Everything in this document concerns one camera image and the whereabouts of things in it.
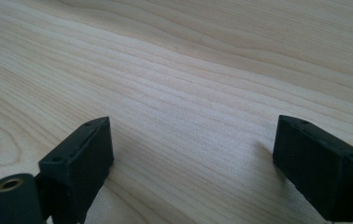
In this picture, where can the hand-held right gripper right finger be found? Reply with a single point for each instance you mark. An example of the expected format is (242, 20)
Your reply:
(321, 168)

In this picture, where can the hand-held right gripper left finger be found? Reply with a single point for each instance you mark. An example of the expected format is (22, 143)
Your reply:
(78, 168)

